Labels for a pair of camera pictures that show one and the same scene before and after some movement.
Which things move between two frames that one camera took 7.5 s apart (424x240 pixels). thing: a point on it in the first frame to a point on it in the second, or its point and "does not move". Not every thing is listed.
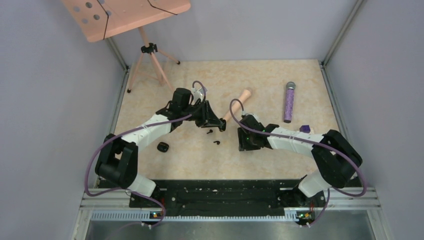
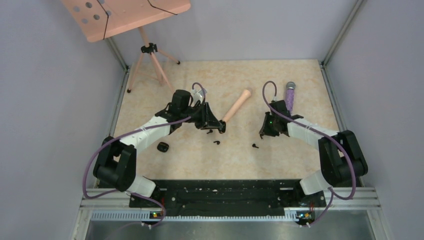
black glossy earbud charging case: [223, 125] does not move
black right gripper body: [246, 141] to [269, 127]
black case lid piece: [163, 147] does not move
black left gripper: [212, 120] does not move
